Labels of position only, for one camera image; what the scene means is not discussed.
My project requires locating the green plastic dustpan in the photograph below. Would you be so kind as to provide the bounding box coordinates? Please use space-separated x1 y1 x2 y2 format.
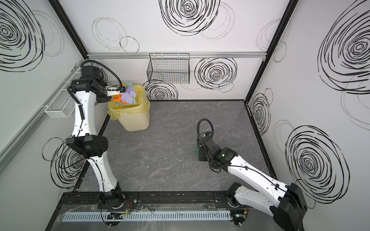
112 82 137 105

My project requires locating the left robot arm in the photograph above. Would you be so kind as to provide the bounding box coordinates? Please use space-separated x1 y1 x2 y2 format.
66 60 126 209

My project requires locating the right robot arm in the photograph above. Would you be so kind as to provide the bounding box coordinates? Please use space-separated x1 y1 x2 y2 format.
196 118 308 231

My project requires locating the orange paper scrap cluster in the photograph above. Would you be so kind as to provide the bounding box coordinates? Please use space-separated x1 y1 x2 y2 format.
112 92 128 105

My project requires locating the purple paper scrap front centre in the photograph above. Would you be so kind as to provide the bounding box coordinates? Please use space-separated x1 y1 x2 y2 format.
125 87 137 104

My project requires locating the yellow plastic bin liner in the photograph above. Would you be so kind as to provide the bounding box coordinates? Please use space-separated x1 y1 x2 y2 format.
108 85 150 120

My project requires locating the beige plastic trash bin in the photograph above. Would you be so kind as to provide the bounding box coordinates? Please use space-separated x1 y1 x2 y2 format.
118 112 150 132

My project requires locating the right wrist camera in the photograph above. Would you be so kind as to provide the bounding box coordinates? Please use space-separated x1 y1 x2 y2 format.
202 131 213 139

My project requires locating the white wire wall shelf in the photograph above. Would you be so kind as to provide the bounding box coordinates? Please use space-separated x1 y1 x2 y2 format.
44 59 102 119

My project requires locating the white slotted cable duct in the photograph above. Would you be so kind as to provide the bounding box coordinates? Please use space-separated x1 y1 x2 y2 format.
61 210 232 223

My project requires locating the black wire wall basket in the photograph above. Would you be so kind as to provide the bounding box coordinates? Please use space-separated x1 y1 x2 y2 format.
146 53 190 84

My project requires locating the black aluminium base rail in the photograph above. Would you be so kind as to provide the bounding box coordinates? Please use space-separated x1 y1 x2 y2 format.
60 190 293 210

